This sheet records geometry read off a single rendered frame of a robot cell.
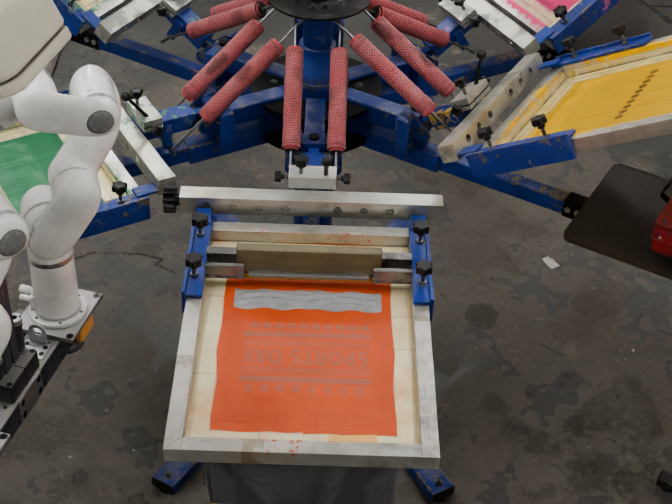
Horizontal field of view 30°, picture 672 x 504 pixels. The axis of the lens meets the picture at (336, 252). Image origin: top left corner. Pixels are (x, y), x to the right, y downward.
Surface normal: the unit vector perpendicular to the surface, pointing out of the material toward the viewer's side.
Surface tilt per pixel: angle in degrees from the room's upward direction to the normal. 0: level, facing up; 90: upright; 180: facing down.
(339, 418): 0
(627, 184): 0
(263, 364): 0
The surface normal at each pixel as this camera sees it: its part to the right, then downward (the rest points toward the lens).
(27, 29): 0.88, -0.17
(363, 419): 0.04, -0.78
